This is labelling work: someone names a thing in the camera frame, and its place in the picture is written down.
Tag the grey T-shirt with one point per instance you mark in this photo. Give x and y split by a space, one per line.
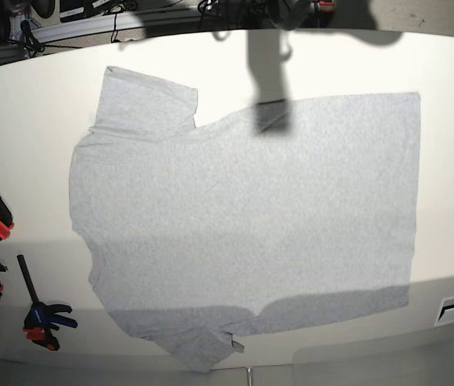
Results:
277 217

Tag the blue black bar clamp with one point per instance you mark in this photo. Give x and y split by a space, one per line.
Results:
43 319

